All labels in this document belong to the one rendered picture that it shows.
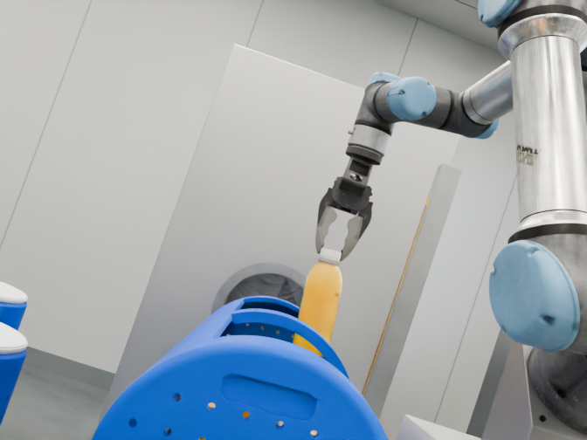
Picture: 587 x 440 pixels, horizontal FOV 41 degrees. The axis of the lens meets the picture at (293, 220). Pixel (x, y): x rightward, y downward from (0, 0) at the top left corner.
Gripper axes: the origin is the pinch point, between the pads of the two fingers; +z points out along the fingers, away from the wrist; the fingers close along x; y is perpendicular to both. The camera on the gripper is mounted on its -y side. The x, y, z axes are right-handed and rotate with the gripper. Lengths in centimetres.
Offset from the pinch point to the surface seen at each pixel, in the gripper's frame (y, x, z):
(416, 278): 64, -28, -3
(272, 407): -76, 5, 18
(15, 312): 28, 60, 35
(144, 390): -77, 16, 20
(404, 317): 64, -28, 7
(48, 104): 404, 200, -51
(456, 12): 399, -53, -209
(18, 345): -17, 44, 32
